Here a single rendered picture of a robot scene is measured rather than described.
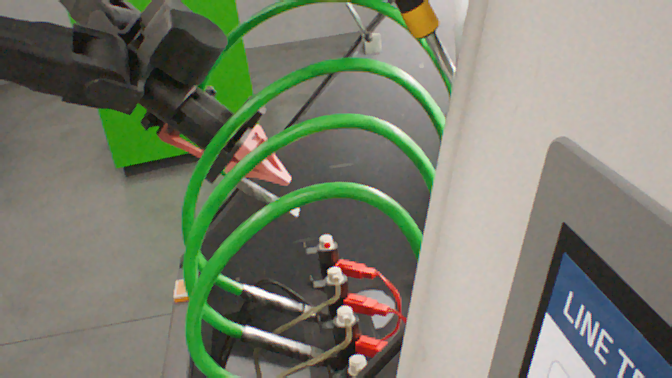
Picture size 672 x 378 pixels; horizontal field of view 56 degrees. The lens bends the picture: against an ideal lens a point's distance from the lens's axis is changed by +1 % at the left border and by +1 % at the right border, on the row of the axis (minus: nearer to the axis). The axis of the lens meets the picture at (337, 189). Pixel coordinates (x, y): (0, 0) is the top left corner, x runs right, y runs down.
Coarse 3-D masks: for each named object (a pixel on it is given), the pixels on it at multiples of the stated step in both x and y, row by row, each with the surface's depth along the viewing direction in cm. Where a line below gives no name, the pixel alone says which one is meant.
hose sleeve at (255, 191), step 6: (240, 180) 90; (246, 180) 90; (240, 186) 90; (246, 186) 90; (252, 186) 90; (258, 186) 90; (246, 192) 90; (252, 192) 90; (258, 192) 90; (264, 192) 90; (270, 192) 91; (258, 198) 90; (264, 198) 90; (270, 198) 90; (276, 198) 90
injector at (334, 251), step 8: (320, 248) 82; (336, 248) 82; (320, 256) 82; (328, 256) 82; (336, 256) 83; (320, 264) 83; (328, 264) 82; (320, 272) 84; (320, 280) 85; (320, 288) 85; (336, 352) 90
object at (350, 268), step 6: (336, 264) 83; (342, 264) 82; (348, 264) 82; (354, 264) 82; (360, 264) 82; (342, 270) 82; (348, 270) 82; (354, 270) 81; (360, 270) 81; (366, 270) 81; (372, 270) 81; (354, 276) 82; (360, 276) 81; (366, 276) 81; (372, 276) 80
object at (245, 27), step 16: (288, 0) 76; (304, 0) 76; (320, 0) 75; (336, 0) 75; (352, 0) 74; (368, 0) 74; (256, 16) 78; (272, 16) 78; (400, 16) 74; (240, 32) 80; (208, 80) 84
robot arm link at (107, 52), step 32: (0, 32) 63; (32, 32) 65; (64, 32) 67; (96, 32) 70; (0, 64) 64; (32, 64) 65; (64, 64) 65; (96, 64) 66; (128, 64) 71; (64, 96) 68
